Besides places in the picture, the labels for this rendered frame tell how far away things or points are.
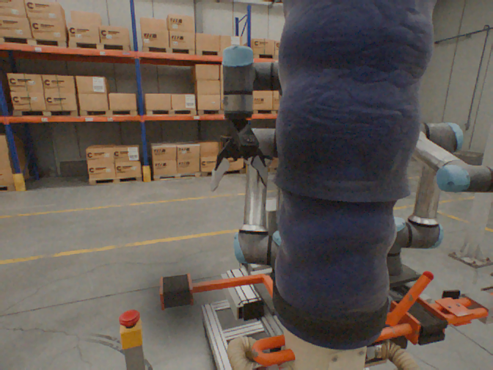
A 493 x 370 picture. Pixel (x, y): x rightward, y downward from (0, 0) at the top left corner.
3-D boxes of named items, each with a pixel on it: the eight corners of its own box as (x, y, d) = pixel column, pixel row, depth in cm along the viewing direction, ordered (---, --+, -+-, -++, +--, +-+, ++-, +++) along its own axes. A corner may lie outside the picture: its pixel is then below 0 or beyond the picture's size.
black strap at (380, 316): (301, 356, 46) (302, 335, 45) (257, 278, 68) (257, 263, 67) (414, 330, 52) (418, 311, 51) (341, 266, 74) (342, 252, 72)
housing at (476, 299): (486, 326, 71) (490, 310, 69) (458, 307, 77) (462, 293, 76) (508, 321, 72) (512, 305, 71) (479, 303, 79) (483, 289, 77)
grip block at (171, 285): (161, 310, 74) (159, 294, 73) (161, 291, 82) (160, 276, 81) (194, 305, 76) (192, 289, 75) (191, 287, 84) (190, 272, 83)
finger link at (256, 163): (266, 176, 84) (249, 151, 81) (275, 180, 79) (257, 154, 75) (258, 183, 84) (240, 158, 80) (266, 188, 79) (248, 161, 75)
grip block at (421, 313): (417, 348, 64) (421, 326, 62) (384, 318, 73) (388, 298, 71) (447, 341, 66) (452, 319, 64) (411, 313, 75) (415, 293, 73)
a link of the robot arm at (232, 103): (257, 95, 70) (225, 94, 68) (257, 114, 71) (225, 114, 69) (247, 96, 77) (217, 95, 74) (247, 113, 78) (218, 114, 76)
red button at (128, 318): (119, 334, 96) (117, 324, 95) (120, 320, 103) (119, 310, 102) (141, 329, 99) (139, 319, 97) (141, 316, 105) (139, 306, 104)
